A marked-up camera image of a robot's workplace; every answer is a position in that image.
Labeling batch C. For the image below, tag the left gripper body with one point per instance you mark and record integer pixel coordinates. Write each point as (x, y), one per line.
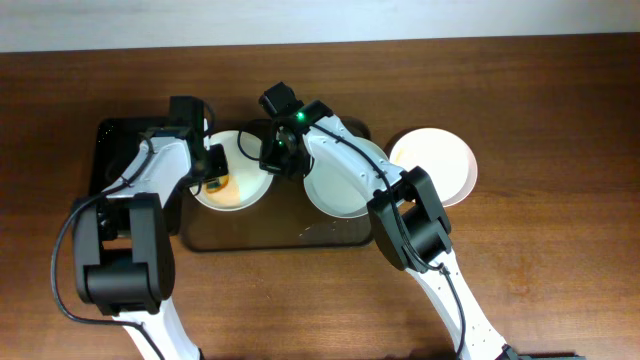
(216, 163)

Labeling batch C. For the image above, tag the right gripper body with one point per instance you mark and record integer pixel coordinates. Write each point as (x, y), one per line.
(279, 157)

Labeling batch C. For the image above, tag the yellow green sponge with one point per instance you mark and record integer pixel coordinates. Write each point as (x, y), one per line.
(217, 183)

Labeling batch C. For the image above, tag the cream white plate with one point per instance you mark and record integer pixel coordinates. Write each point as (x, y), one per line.
(246, 183)

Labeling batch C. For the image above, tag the pale blue plate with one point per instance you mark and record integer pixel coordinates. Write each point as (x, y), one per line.
(329, 189)

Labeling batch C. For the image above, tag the pink white plate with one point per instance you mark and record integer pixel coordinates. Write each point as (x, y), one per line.
(447, 159)

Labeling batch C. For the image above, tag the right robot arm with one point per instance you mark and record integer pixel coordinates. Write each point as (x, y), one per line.
(408, 222)

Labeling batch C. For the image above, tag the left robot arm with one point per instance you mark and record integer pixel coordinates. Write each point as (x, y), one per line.
(123, 258)

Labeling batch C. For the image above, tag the brown plastic tray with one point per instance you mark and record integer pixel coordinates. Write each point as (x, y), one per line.
(284, 218)

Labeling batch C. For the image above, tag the black plastic tray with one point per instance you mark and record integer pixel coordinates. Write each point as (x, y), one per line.
(144, 155)

